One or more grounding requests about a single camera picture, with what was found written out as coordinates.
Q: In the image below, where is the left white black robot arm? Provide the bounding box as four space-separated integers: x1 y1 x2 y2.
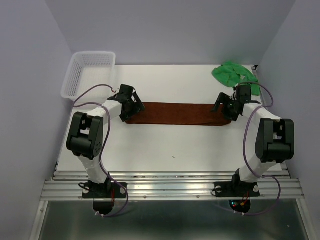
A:
66 84 145 197

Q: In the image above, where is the brown microfiber towel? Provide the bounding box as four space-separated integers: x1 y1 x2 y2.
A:
125 102 232 127

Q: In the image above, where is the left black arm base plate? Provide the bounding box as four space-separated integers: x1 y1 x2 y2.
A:
78 181 126 199

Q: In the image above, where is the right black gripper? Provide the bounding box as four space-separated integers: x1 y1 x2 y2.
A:
209 91 239 121

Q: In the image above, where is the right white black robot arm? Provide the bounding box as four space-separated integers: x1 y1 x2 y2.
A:
212 82 295 195

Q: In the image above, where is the aluminium extrusion rail frame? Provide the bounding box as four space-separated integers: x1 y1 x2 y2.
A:
29 64 311 240

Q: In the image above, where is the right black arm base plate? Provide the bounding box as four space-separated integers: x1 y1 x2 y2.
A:
211 181 260 199

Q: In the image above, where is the white perforated plastic basket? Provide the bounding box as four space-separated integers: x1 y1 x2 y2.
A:
60 51 118 103

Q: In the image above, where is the green microfiber towel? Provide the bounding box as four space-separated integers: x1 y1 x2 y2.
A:
211 61 259 88

